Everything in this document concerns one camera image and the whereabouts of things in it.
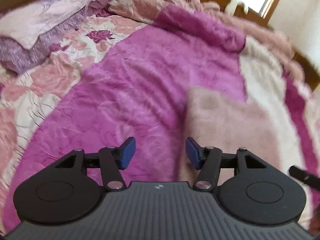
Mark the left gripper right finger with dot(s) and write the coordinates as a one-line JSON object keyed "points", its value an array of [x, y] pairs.
{"points": [[207, 161]]}

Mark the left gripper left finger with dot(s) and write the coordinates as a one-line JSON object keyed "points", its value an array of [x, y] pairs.
{"points": [[112, 160]]}

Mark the pink cable knit cardigan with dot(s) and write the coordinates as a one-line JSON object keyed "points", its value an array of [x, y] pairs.
{"points": [[212, 119]]}

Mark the person right hand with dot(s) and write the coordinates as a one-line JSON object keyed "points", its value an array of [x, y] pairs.
{"points": [[314, 227]]}

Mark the magenta patchwork quilt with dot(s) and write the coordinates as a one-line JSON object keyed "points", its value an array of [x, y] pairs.
{"points": [[127, 75]]}

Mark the white plush toy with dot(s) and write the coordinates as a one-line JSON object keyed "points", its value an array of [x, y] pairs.
{"points": [[232, 6]]}

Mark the lilac pillow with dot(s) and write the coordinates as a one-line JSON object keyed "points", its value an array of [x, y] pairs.
{"points": [[29, 32]]}

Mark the dusty pink blanket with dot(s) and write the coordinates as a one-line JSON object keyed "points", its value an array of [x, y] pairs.
{"points": [[274, 41]]}

